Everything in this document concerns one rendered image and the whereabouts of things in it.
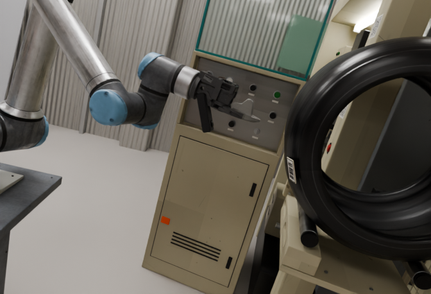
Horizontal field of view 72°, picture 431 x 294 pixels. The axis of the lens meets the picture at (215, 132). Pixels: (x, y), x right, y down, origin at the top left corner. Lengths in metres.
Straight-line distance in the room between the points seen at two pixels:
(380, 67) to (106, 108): 0.64
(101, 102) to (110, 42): 2.83
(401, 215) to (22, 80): 1.35
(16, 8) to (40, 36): 2.51
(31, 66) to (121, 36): 2.39
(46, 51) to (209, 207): 1.02
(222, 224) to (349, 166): 0.76
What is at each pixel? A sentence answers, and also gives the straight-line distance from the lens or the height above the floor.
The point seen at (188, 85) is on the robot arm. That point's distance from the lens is 0.84.
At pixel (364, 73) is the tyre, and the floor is 1.33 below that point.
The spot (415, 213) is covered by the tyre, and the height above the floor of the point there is 0.98.
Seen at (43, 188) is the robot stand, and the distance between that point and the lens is 1.39.
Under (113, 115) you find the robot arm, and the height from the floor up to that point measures 1.07.
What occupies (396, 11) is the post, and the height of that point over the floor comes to 1.55.
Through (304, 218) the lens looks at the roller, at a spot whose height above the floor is 0.92.
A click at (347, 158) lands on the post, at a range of 1.16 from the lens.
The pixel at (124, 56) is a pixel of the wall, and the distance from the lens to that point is 3.57.
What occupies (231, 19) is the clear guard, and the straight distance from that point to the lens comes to 1.48.
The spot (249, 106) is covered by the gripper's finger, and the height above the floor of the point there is 1.17.
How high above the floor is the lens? 1.28
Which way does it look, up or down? 14 degrees down
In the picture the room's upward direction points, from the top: 16 degrees clockwise
